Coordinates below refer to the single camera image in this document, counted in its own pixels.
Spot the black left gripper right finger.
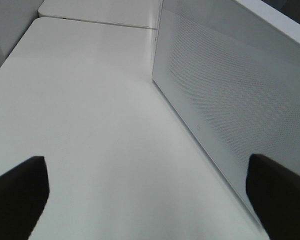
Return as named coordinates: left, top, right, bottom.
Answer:
left=245, top=154, right=300, bottom=240

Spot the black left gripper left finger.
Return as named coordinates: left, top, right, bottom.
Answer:
left=0, top=156, right=50, bottom=240

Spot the white microwave door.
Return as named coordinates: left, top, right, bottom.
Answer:
left=153, top=0, right=300, bottom=212

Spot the white microwave oven body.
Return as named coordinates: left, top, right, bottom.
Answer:
left=236, top=0, right=300, bottom=45

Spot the white adjacent table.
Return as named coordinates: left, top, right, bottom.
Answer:
left=38, top=0, right=162, bottom=29

